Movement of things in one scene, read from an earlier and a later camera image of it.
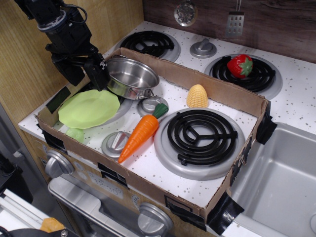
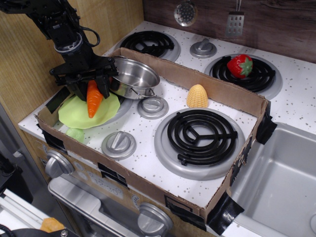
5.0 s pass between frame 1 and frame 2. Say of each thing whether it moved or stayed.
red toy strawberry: stayed
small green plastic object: stayed
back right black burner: stayed
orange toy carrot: moved
